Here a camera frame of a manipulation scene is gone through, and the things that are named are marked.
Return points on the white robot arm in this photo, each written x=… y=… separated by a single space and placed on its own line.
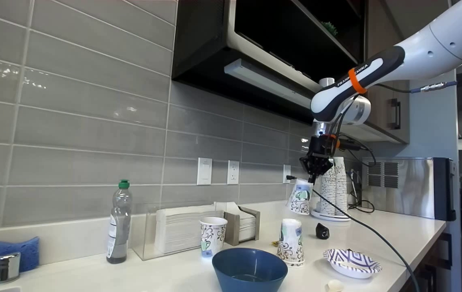
x=431 y=51

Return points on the chrome faucet knob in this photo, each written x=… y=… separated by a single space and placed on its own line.
x=9 y=267

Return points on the small black object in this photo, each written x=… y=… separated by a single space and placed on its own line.
x=321 y=233

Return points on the blue bowl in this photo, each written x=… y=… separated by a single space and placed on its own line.
x=248 y=270

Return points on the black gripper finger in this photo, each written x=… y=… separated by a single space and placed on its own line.
x=314 y=176
x=306 y=173

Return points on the brown napkin box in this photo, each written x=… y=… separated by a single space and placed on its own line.
x=241 y=226

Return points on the dark overhead cabinet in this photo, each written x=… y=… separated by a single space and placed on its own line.
x=272 y=54

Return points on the clear dish soap bottle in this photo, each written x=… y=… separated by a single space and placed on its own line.
x=118 y=223

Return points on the blue patterned paper plate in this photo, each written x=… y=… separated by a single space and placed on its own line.
x=350 y=263

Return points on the patterned paper cup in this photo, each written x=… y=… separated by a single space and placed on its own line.
x=300 y=197
x=290 y=231
x=290 y=252

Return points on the stack of white cups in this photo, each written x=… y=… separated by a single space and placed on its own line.
x=330 y=194

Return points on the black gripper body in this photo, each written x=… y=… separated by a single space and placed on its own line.
x=319 y=153

